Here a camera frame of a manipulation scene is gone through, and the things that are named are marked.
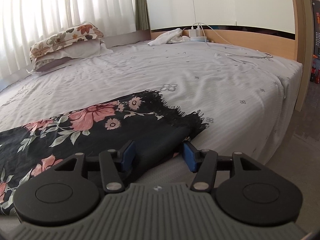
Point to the floral pillow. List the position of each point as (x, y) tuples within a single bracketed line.
[(83, 32)]

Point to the white sheer curtain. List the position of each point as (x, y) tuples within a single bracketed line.
[(25, 22)]

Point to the white cloth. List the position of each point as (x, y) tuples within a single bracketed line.
[(170, 37)]

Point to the dark patterned cabinet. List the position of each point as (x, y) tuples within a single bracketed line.
[(315, 65)]

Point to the white charger block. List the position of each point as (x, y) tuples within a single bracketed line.
[(193, 33)]

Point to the white patterned bed sheet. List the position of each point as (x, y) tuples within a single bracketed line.
[(246, 97)]

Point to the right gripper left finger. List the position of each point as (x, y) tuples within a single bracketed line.
[(112, 162)]

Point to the black floral pants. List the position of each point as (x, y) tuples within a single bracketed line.
[(143, 117)]

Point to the wooden bed frame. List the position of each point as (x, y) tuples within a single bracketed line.
[(278, 27)]

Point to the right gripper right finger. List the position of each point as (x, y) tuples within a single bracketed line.
[(204, 164)]

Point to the green curtain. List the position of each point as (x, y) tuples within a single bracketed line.
[(142, 15)]

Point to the white purple pillow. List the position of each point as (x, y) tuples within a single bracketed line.
[(79, 50)]

